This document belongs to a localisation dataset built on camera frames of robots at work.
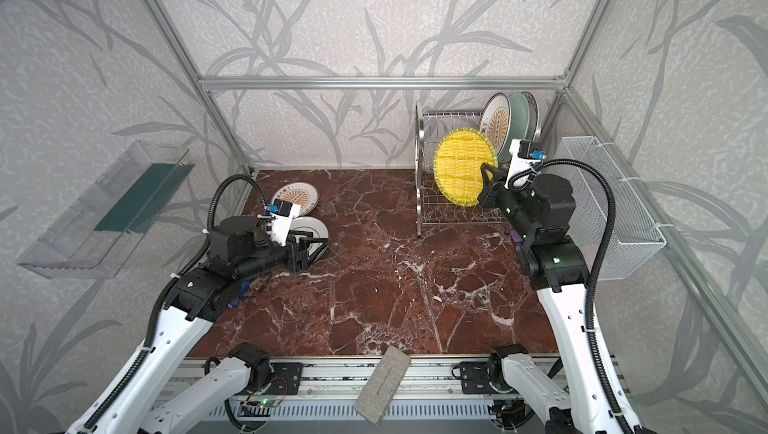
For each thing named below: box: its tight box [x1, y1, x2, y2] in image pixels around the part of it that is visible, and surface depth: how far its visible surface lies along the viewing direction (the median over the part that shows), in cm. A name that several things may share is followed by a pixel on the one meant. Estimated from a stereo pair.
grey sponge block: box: [354, 345, 411, 426], surface depth 72 cm
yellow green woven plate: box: [433, 127, 499, 207], surface depth 68 cm
